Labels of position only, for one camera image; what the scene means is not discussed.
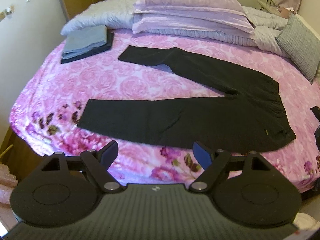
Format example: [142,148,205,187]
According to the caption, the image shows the black trousers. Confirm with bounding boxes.
[78,46,296,153]

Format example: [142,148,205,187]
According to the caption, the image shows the dark clothes pile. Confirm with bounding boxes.
[310,106,320,143]

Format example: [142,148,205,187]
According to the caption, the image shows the folded grey-blue garment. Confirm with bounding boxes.
[62,25,107,60]

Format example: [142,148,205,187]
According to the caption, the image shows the grey checked cushion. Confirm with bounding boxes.
[276,14,319,83]

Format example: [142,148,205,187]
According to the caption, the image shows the folded dark navy garment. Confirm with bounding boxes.
[60,31,114,64]

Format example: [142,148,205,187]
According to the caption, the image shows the grey striped duvet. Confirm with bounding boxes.
[60,0,289,57]

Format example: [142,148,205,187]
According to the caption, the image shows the lower pink pillow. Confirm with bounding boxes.
[132,14,254,35]

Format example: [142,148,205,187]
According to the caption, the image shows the pink pillow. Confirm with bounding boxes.
[134,0,247,17]
[132,14,254,35]

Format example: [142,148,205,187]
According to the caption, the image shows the upper pink pillow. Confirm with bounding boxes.
[134,0,247,17]

